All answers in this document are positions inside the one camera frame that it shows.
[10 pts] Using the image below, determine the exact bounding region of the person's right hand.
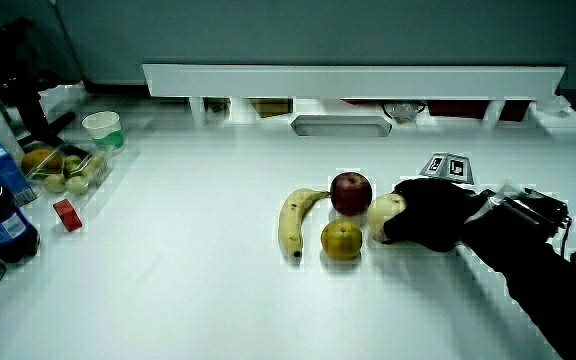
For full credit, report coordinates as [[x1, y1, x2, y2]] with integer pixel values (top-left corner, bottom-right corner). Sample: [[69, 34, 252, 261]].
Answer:
[[371, 152, 476, 253]]

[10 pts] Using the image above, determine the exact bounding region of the pale yellow pear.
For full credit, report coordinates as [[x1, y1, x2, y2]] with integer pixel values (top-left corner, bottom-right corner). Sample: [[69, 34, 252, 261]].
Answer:
[[366, 192, 409, 233]]

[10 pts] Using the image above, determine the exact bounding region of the red apple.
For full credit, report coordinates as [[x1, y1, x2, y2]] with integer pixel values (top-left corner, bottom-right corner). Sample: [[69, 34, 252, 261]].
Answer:
[[329, 171, 374, 218]]

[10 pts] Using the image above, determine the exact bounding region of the clear glass jar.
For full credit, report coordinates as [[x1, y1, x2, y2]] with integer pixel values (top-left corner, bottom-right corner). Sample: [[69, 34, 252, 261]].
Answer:
[[381, 100, 428, 125]]

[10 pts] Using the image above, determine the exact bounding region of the black wrist sensor module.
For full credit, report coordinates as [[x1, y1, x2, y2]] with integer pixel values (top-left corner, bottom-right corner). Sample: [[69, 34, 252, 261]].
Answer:
[[477, 185, 571, 240]]

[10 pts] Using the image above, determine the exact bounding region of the yellow banana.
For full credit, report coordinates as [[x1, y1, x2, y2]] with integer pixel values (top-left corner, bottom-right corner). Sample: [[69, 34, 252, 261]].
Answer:
[[277, 187, 331, 260]]

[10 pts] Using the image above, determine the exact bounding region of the white desk shelf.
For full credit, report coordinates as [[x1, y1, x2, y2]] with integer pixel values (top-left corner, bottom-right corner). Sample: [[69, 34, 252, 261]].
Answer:
[[141, 62, 567, 129]]

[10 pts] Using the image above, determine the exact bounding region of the brown cardboard box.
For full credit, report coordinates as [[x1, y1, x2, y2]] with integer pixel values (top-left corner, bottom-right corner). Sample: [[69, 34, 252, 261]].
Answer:
[[248, 98, 295, 120]]

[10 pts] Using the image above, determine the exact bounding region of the small green fruit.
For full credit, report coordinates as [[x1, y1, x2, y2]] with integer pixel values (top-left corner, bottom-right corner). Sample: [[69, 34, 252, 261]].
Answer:
[[65, 174, 91, 197], [62, 154, 84, 176], [82, 154, 109, 179], [42, 173, 67, 195]]

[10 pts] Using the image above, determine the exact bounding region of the white and green paper cup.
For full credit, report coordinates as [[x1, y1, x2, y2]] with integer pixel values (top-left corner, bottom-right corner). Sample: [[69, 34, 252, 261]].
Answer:
[[81, 110, 126, 153]]

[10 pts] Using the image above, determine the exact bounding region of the clear plastic fruit container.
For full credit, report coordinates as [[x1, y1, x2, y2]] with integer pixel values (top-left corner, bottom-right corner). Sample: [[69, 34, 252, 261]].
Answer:
[[21, 141, 113, 197]]

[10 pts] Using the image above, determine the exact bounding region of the small red box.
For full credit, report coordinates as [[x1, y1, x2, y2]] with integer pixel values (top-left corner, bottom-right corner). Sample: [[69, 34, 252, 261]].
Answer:
[[51, 198, 84, 234]]

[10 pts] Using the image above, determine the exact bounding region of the brownish orange fruit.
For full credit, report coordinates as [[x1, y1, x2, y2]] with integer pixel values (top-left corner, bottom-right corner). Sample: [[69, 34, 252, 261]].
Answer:
[[21, 148, 64, 176]]

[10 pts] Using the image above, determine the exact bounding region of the blue drink carton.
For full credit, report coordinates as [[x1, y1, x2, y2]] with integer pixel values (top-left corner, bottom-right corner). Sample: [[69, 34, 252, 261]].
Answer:
[[0, 139, 38, 208]]

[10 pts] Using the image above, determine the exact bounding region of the grey cable slot cover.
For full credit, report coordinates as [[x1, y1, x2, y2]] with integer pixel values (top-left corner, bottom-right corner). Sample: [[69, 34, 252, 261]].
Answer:
[[289, 114, 394, 139]]

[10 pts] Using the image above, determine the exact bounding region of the black camera stand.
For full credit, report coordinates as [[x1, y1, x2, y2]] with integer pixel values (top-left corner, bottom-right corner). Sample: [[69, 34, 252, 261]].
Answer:
[[0, 16, 77, 149]]

